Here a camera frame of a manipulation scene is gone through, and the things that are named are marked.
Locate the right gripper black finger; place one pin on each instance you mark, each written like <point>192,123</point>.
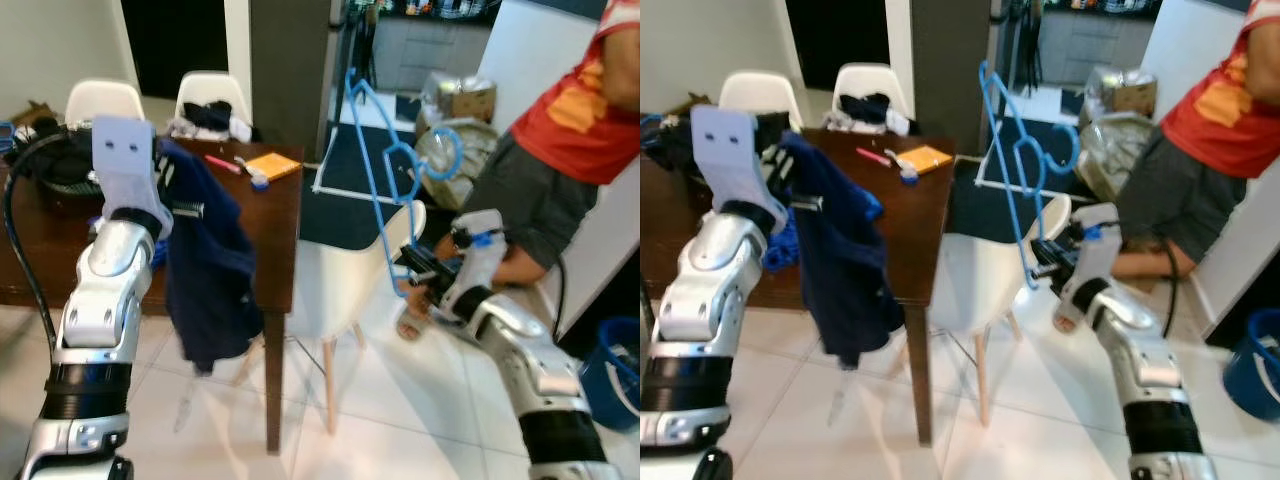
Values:
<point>1045,248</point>
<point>416,281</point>
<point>1043,267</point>
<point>418,261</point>

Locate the dark navy shirt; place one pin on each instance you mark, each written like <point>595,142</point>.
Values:
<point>840,270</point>
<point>210,270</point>

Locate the blue plastic clothes hanger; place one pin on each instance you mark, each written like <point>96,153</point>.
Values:
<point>459,150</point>
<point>1078,148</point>

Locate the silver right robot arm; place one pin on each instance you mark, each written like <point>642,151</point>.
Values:
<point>1150,370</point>
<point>530,370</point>

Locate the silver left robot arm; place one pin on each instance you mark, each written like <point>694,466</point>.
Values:
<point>100,300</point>
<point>715,300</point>

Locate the white chair with wooden legs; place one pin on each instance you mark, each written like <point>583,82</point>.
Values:
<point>340,270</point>
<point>990,260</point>

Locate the pink pen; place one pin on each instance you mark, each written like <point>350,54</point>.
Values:
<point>222,162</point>
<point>873,157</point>

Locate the pile of clothes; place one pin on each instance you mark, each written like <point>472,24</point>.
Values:
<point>210,120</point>
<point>870,110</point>

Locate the small blue white object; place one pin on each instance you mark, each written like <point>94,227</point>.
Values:
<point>908,175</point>
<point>258,180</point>

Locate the white plastic chair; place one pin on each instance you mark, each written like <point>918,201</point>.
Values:
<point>760,90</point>
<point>870,76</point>
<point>210,85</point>
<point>105,100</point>

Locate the orange notepad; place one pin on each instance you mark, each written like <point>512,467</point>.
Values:
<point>925,158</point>
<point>272,166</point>

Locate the brown wooden table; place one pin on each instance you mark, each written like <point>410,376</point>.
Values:
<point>920,230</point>
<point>270,230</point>

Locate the brown cardboard box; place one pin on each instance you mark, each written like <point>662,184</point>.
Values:
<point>690,102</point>
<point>35,110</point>

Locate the grey plastic bag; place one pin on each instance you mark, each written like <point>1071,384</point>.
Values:
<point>1120,150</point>
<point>470,150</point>

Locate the cardboard box with paper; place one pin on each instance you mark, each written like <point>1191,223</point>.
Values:
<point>462,98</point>
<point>1125,90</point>

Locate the blue plastic bucket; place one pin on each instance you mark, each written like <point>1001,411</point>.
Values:
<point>610,380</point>
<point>1255,365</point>

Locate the person in red shirt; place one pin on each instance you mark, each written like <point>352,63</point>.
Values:
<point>570,120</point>
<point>1220,110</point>

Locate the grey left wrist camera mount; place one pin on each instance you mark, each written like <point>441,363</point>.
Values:
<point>730,150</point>
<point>125,160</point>

